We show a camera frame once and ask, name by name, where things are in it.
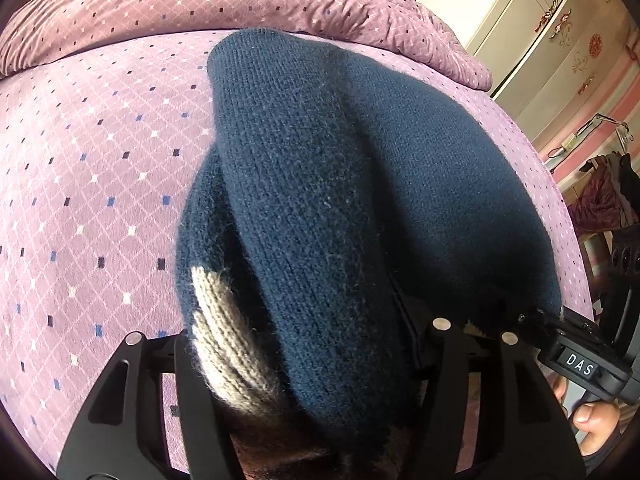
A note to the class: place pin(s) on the white ornate wardrobe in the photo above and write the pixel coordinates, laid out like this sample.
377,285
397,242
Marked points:
560,30

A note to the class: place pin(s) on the maroon hanging garment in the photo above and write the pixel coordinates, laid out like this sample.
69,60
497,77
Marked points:
597,195

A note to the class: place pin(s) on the purple dotted quilt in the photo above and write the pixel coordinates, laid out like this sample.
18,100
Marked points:
200,5

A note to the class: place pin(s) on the navy argyle knit sweater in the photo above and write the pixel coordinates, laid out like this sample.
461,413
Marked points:
350,200

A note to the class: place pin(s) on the metal clothes rack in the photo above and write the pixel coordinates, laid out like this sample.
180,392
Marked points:
607,127

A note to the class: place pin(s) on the black hanging garment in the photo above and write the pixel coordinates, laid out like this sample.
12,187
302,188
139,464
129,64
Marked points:
630,190

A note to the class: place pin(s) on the person's right hand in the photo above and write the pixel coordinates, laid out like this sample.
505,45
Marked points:
592,420

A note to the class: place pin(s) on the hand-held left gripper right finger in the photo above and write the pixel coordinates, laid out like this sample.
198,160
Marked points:
445,365

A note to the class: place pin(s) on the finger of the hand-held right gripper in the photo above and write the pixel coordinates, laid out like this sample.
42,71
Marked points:
540,322

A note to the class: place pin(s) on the person's right forearm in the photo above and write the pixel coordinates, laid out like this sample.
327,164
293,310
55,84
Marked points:
607,452

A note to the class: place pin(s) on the purple dotted bed sheet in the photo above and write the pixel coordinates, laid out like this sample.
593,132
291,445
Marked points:
90,185

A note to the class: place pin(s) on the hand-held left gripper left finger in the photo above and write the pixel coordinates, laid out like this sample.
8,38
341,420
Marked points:
187,402

